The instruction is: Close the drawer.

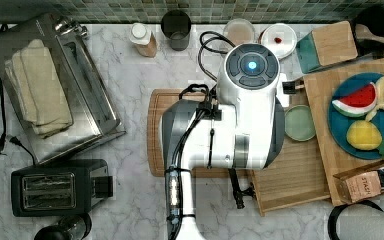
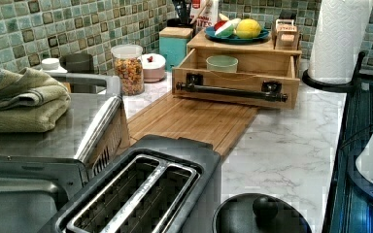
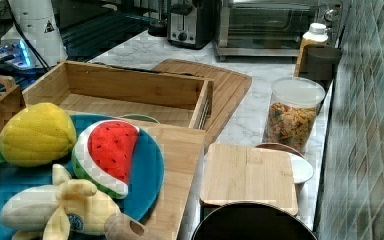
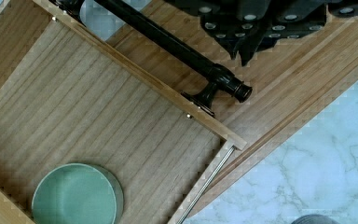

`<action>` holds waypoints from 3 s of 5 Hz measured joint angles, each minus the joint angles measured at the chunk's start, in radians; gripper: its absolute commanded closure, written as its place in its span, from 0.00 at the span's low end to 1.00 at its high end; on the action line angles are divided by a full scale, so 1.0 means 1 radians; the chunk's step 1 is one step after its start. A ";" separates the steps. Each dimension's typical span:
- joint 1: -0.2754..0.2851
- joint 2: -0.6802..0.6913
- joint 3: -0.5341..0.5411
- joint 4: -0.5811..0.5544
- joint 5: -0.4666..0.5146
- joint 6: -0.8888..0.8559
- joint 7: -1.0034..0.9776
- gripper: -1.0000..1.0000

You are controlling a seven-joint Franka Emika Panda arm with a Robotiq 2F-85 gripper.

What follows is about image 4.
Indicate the wooden drawer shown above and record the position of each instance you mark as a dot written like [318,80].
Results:
[66,96]

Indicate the green ceramic plate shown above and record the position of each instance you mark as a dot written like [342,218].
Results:
[78,193]

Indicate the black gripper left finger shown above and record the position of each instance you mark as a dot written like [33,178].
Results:
[238,26]

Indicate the black drawer handle bar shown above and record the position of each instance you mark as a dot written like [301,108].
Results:
[219,78]

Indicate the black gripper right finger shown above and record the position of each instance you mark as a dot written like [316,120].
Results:
[294,19]

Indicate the grey round pan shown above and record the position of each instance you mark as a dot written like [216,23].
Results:
[314,219]

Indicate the metal drawer slide rail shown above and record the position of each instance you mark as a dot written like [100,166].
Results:
[205,184]

